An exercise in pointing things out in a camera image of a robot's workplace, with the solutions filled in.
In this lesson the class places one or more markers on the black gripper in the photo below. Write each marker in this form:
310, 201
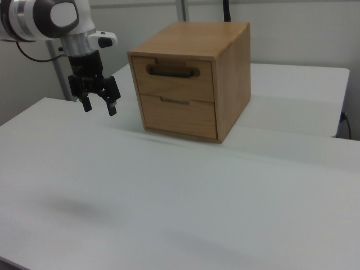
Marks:
85, 66

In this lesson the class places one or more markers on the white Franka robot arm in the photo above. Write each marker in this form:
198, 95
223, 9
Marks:
28, 17

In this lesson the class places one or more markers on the wooden two-drawer cabinet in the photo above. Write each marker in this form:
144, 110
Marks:
233, 78

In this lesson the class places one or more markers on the black background pole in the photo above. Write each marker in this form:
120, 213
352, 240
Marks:
227, 11

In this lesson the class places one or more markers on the slanted aluminium frame post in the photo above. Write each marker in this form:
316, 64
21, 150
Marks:
57, 73

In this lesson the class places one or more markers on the vertical aluminium frame post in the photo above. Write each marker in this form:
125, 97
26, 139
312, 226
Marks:
181, 9

